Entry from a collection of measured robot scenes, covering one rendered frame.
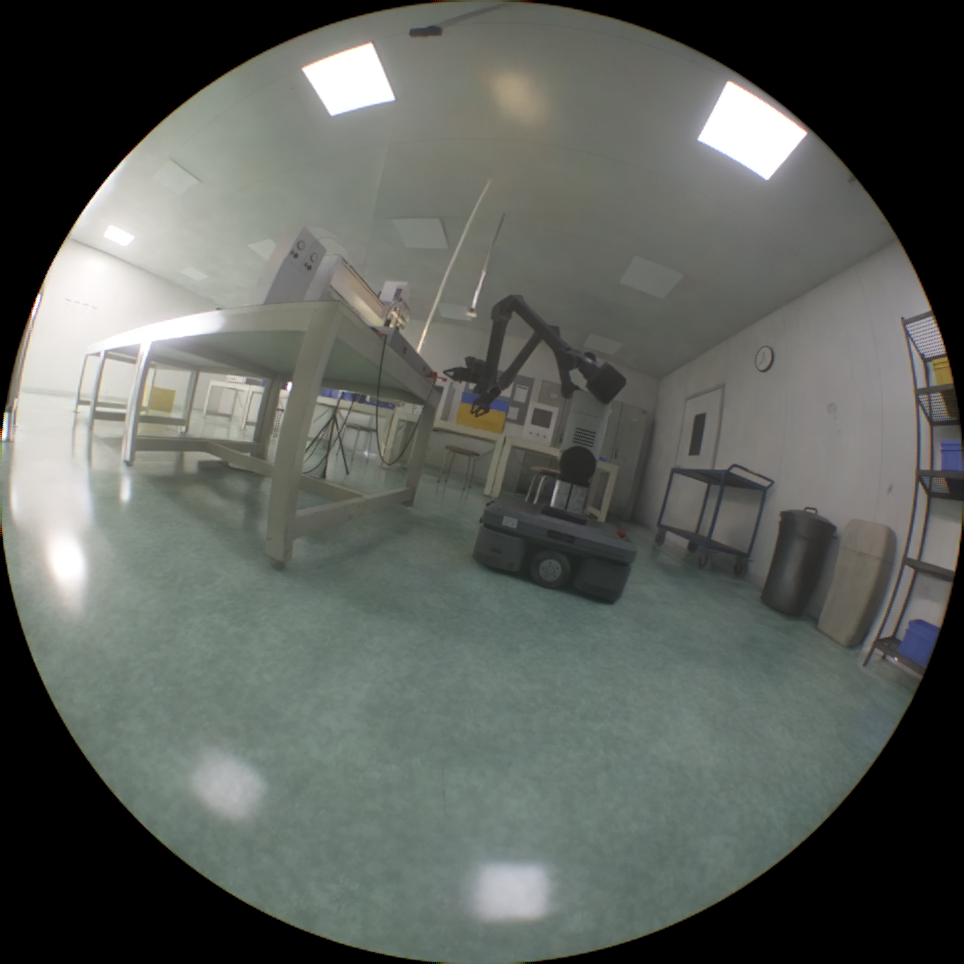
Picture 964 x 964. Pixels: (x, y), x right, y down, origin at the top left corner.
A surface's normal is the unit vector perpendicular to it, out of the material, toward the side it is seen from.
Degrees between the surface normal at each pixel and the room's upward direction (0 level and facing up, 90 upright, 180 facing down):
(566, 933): 0
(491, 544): 90
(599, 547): 90
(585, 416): 90
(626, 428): 90
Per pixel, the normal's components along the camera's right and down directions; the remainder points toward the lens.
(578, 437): -0.29, 0.18
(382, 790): 0.24, -0.97
